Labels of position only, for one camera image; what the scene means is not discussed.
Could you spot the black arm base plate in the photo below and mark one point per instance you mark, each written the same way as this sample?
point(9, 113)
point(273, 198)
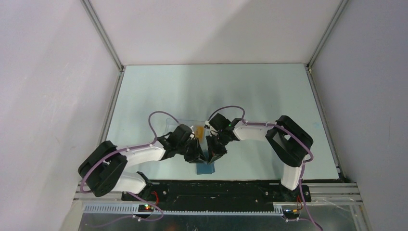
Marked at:
point(161, 190)

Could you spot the left aluminium frame post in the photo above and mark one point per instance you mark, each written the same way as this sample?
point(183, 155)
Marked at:
point(94, 18)

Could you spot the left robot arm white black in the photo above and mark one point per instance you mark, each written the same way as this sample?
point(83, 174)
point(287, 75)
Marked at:
point(105, 169)

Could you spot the left controller board with leds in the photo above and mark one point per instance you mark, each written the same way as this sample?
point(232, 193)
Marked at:
point(146, 208)

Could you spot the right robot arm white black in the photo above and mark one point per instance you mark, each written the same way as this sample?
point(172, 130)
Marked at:
point(288, 140)

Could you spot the gold card in box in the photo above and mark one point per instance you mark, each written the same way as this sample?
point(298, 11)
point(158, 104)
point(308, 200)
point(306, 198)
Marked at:
point(199, 132)

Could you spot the clear acrylic card box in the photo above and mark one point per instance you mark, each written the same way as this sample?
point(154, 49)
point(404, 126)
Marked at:
point(171, 125)

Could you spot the aluminium frame post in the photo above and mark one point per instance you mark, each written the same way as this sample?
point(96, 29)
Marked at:
point(94, 18)
point(327, 32)

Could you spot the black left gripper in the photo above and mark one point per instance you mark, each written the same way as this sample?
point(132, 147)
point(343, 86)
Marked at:
point(197, 156)

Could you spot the blue leather card holder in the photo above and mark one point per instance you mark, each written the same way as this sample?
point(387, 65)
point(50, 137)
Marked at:
point(205, 168)

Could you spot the controller board with leds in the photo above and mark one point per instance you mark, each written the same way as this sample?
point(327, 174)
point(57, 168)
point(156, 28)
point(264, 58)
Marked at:
point(291, 215)
point(146, 208)

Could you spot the right controller board with leds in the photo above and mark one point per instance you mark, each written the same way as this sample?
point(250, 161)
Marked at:
point(291, 215)

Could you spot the right aluminium frame post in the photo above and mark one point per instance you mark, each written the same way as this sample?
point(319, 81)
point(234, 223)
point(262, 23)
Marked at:
point(327, 32)

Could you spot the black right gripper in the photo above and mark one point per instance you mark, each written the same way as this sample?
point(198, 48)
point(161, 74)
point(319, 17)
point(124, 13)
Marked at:
point(214, 153)

